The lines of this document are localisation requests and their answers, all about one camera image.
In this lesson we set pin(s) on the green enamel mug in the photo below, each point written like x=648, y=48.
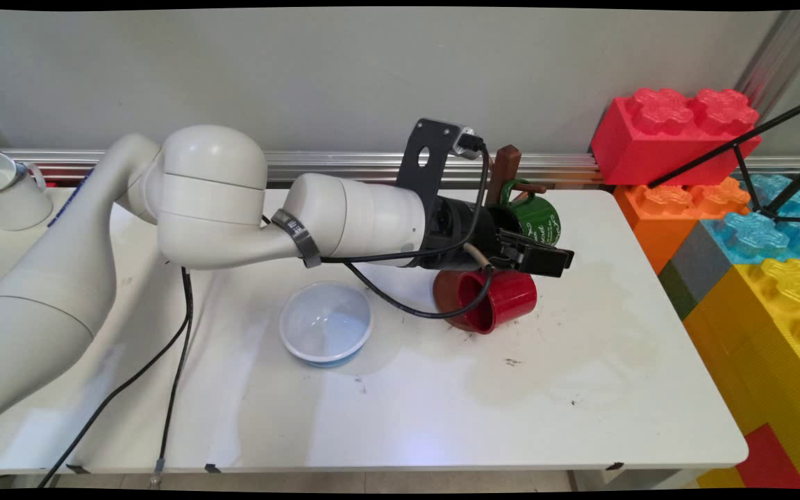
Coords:
x=542, y=219

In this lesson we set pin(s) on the slanted aluminium post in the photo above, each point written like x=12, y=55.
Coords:
x=778, y=55

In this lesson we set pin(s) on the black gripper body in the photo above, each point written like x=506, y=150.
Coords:
x=455, y=232

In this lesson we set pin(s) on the horizontal aluminium rail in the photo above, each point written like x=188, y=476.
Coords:
x=344, y=167

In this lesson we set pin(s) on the flat red toy block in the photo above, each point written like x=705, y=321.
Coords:
x=768, y=462

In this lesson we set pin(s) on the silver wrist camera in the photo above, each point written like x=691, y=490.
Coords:
x=468, y=141

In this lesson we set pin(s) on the large orange toy block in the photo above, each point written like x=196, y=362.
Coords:
x=657, y=222

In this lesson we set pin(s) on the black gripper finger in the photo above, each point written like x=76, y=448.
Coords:
x=546, y=262
x=521, y=239

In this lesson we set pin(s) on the large grey toy block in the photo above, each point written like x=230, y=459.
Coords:
x=700, y=264

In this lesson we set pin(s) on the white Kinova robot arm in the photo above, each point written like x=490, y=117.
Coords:
x=205, y=194

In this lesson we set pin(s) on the large red toy block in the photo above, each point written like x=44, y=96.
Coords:
x=632, y=149

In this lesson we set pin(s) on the black tape piece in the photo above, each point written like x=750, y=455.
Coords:
x=615, y=466
x=214, y=467
x=80, y=469

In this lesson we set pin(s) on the brown wooden mug tree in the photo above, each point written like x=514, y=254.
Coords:
x=505, y=170

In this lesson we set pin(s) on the large dark green toy block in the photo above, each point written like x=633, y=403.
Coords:
x=678, y=292

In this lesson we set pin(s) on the black tripod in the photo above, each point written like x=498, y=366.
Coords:
x=744, y=167

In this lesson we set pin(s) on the white bowl with blue rim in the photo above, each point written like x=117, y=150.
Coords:
x=323, y=323

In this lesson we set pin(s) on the red enamel mug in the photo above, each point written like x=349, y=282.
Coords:
x=511, y=298

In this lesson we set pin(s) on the large yellow toy block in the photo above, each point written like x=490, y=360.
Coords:
x=761, y=333

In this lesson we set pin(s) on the white enamel mug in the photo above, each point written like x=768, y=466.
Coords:
x=14, y=201

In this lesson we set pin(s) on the large blue toy block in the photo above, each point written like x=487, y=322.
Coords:
x=754, y=236

